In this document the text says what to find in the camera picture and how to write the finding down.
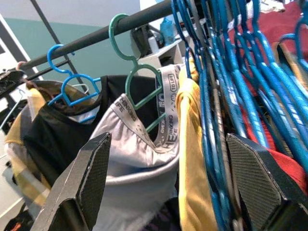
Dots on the teal bag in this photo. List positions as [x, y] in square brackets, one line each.
[168, 30]

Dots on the grey shorts with printed waistband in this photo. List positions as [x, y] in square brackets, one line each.
[134, 173]

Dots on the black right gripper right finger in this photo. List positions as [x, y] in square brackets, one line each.
[260, 187]

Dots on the black metal clothes rack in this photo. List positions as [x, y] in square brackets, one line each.
[96, 34]

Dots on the blue plastic hanger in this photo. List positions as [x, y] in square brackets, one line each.
[66, 72]

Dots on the yellow garment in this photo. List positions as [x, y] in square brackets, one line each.
[190, 144]

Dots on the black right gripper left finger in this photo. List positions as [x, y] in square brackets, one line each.
[79, 183]

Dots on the yellow plaid shirt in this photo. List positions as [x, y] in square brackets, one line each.
[24, 178]

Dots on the white shelf unit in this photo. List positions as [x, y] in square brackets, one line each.
[168, 51]

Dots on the bunch of blue plastic hangers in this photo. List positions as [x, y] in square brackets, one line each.
[209, 108]

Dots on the bright red garment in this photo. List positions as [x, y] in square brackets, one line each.
[288, 168]

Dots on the dark red cloth cover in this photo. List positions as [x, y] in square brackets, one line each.
[276, 21]

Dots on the pink hanger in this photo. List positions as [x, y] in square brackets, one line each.
[20, 64]

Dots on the green plastic hanger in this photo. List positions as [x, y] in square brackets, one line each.
[135, 63]

